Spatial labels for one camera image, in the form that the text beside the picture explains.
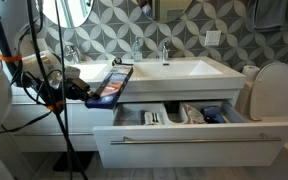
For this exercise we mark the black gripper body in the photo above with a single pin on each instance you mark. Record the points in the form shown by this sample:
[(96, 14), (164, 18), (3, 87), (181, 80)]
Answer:
[(71, 90)]

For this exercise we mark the round wall mirror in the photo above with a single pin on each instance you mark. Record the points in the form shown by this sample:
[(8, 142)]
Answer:
[(79, 11), (170, 10)]

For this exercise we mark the white toilet body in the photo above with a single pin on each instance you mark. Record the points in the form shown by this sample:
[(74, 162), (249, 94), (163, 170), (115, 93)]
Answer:
[(243, 100)]

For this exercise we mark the dark blue pouch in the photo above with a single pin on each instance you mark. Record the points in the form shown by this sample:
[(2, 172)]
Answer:
[(212, 114)]

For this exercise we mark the tall closed white drawer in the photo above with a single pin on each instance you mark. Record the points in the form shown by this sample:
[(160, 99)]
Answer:
[(90, 118)]

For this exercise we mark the chrome sink faucet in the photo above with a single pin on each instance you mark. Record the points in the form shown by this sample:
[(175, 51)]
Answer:
[(72, 52), (165, 51)]

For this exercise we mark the open white drawer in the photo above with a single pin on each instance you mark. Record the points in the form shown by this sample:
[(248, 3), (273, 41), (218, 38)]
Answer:
[(190, 155)]

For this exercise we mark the items inside drawer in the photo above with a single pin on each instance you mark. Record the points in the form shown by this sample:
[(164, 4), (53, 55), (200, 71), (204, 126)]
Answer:
[(194, 114)]

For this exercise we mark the white wall outlet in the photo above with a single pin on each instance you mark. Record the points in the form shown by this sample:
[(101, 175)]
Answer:
[(212, 38)]

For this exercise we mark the low closed white drawer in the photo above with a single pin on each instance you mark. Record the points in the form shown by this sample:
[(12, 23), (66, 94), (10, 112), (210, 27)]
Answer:
[(34, 144)]

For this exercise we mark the clear soap dispenser bottle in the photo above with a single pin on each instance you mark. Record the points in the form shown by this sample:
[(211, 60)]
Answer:
[(137, 51)]

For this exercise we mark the white packet with black print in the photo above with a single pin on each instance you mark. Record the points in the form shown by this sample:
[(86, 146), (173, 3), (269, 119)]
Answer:
[(151, 118)]

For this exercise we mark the small black round object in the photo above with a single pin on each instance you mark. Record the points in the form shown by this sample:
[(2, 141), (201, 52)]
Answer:
[(117, 61)]

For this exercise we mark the white double sink countertop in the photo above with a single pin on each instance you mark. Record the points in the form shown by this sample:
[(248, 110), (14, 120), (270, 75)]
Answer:
[(184, 81)]

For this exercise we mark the white vanity cabinet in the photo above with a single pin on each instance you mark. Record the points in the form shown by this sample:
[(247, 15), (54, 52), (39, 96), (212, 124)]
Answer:
[(174, 96)]

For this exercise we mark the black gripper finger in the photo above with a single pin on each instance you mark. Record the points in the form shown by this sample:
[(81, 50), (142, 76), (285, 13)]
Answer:
[(82, 85), (94, 95)]

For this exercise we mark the white toilet seat lid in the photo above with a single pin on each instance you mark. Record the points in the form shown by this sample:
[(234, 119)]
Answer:
[(274, 91)]

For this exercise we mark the blue cardboard box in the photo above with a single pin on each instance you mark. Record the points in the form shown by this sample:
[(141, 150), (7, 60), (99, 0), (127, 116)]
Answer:
[(112, 86)]

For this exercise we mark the white toilet paper roll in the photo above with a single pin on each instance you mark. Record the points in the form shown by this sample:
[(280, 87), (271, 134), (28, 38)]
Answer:
[(250, 71)]

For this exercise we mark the grey hanging towel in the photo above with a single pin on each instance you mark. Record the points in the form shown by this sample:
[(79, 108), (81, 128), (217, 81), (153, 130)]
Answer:
[(270, 15)]

